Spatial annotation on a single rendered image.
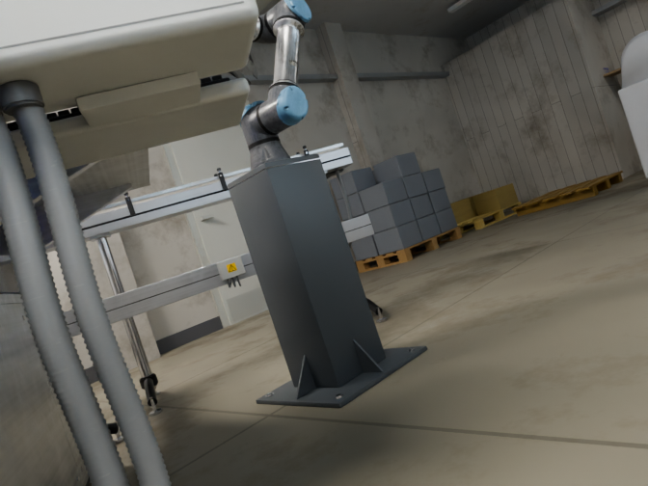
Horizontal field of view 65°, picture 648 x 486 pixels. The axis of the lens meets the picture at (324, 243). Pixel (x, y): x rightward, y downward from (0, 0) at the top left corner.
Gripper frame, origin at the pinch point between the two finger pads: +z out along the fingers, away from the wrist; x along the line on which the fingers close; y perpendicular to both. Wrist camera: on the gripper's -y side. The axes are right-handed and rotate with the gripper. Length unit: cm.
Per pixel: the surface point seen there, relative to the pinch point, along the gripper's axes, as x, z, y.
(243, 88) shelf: -5, -23, -82
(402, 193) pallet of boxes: -24, 271, 276
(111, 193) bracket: 56, -5, -17
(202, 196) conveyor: 61, 46, 59
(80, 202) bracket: 64, -9, -19
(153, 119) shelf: 9, -29, -84
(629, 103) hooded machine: -247, 308, 231
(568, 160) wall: -241, 477, 395
